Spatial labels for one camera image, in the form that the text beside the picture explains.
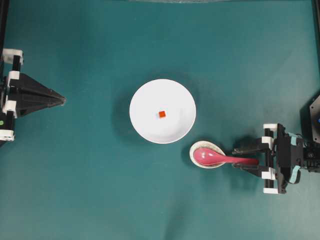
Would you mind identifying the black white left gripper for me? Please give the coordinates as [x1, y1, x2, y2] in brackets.
[0, 48, 66, 142]

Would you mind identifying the small red block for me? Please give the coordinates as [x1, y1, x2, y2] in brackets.
[158, 110, 166, 119]

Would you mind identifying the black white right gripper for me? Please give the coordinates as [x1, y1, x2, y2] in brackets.
[232, 123, 305, 195]

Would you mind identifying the white round bowl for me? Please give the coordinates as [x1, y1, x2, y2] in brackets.
[129, 79, 197, 144]

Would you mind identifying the small white speckled dish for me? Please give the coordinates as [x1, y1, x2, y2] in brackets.
[189, 140, 226, 169]

